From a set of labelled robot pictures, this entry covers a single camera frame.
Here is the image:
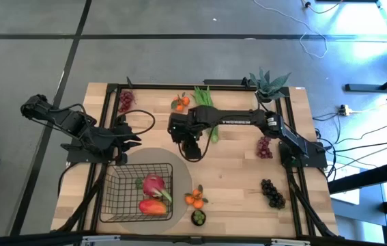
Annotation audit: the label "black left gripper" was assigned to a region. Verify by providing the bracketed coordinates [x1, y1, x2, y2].
[111, 123, 143, 153]

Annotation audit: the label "red grape bunch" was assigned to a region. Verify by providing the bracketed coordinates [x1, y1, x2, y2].
[256, 136, 274, 160]
[117, 90, 136, 113]

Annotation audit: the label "pink dragon fruit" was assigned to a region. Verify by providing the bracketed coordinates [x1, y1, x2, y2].
[134, 173, 173, 204]

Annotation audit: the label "tangerine cluster with leaves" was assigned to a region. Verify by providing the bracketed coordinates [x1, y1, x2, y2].
[184, 184, 210, 210]
[171, 92, 191, 113]

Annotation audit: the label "green bean bundle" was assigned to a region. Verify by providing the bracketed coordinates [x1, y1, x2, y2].
[192, 85, 220, 144]

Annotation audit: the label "red yellow mango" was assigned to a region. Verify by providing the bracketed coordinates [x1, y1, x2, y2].
[138, 199, 168, 216]

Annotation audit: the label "dark purple grape bunch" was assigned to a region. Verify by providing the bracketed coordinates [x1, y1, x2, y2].
[260, 178, 287, 210]

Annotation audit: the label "round grey placemat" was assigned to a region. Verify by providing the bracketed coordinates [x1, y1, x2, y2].
[111, 147, 193, 236]

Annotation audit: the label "potted green plant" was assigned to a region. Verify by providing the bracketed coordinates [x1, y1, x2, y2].
[248, 67, 292, 103]

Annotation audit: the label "black floor stand legs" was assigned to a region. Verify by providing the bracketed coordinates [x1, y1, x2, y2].
[345, 64, 387, 93]

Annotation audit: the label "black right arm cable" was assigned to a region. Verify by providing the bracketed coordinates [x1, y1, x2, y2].
[178, 128, 216, 163]

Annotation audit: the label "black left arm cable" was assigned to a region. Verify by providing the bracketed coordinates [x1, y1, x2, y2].
[115, 109, 156, 137]

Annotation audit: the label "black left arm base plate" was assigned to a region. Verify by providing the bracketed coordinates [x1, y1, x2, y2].
[66, 143, 119, 164]

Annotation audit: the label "black table frame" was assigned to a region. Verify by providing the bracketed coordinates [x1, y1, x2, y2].
[51, 81, 341, 240]

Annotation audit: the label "black wire basket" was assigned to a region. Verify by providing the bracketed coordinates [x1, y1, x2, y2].
[99, 163, 174, 223]

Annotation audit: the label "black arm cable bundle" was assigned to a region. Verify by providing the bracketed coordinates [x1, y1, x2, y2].
[285, 166, 338, 238]
[56, 163, 108, 234]

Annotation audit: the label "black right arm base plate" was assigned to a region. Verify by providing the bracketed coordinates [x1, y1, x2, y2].
[279, 139, 328, 169]

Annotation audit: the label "black floor cables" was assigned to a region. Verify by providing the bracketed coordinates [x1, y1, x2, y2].
[312, 112, 387, 182]

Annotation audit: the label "white floor cable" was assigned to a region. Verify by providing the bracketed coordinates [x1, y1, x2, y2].
[253, 0, 329, 59]

